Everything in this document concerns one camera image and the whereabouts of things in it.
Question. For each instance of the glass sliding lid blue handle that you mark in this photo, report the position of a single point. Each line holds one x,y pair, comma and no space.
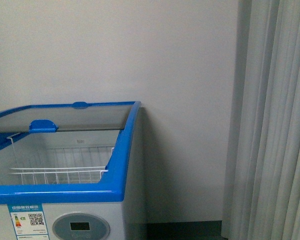
48,126

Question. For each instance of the grey vertical blinds curtain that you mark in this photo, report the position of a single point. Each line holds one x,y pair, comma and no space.
261,198

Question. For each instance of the blue energy label sticker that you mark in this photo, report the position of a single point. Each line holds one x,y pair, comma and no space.
29,222

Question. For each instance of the white chest freezer blue rim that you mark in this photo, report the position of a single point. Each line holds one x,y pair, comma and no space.
118,198

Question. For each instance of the white wire freezer basket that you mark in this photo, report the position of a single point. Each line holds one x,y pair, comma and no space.
73,157

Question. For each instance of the round grey control panel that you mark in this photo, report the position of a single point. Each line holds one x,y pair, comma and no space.
81,226

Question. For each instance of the rear glass sliding lid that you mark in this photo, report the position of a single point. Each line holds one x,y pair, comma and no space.
78,112

